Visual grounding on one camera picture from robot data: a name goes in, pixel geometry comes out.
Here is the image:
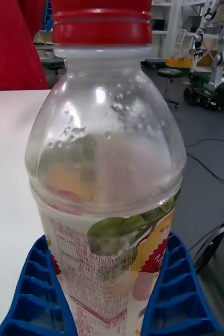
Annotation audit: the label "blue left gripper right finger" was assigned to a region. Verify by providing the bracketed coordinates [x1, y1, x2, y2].
[140, 230, 222, 336]

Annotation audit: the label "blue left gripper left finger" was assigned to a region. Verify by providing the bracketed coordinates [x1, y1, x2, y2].
[0, 235, 78, 336]

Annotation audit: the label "white and black background robot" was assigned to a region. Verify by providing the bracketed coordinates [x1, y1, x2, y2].
[184, 0, 224, 110]

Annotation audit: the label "black round stool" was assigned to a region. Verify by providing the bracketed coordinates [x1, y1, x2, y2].
[157, 68, 182, 110]

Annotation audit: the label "yellow tray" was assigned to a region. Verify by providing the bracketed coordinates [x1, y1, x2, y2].
[165, 57, 193, 69]

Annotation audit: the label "person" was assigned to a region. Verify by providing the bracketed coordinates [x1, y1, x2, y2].
[0, 0, 54, 91]

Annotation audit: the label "white shelf rack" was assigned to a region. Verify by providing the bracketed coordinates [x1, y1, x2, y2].
[151, 0, 204, 60]

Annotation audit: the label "black floor cable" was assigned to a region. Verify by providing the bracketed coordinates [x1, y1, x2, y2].
[185, 139, 224, 190]

